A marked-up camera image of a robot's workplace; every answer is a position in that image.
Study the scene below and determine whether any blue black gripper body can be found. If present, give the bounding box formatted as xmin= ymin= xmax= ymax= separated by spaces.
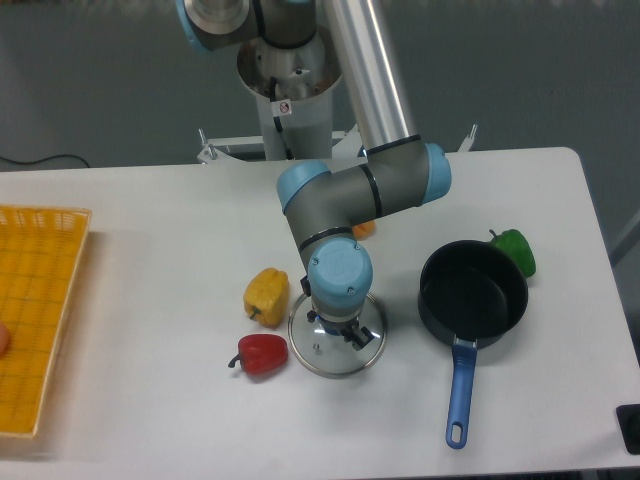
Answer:
xmin=306 ymin=310 xmax=359 ymax=341

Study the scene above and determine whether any round glass pot lid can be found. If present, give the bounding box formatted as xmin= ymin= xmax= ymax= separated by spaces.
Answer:
xmin=288 ymin=294 xmax=387 ymax=378

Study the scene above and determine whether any yellow bell pepper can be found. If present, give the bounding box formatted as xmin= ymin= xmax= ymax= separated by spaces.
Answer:
xmin=243 ymin=267 xmax=290 ymax=329

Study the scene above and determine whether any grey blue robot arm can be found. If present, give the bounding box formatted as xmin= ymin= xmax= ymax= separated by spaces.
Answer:
xmin=176 ymin=1 xmax=451 ymax=349

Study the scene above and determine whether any red bell pepper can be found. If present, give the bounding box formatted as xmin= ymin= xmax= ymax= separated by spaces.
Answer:
xmin=228 ymin=334 xmax=288 ymax=376

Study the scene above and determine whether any orange pumpkin wedge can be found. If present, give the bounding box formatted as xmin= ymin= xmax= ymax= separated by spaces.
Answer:
xmin=352 ymin=220 xmax=376 ymax=240

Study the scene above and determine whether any green bell pepper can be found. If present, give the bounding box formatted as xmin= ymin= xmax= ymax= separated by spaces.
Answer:
xmin=489 ymin=229 xmax=537 ymax=278

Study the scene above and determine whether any black box at table edge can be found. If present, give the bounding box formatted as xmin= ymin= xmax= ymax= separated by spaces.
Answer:
xmin=616 ymin=404 xmax=640 ymax=455

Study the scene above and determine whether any yellow woven basket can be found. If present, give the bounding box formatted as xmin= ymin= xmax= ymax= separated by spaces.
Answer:
xmin=1 ymin=204 xmax=92 ymax=438

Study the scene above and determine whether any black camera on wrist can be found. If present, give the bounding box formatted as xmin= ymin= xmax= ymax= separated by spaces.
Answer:
xmin=300 ymin=275 xmax=312 ymax=298

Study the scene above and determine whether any black pot blue handle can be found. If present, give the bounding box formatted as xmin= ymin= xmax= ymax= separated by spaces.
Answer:
xmin=418 ymin=240 xmax=529 ymax=449

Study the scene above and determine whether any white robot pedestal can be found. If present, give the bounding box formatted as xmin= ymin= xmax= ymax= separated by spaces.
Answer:
xmin=197 ymin=24 xmax=479 ymax=165

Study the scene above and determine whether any black cable on floor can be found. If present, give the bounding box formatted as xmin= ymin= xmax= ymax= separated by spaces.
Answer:
xmin=0 ymin=154 xmax=92 ymax=169

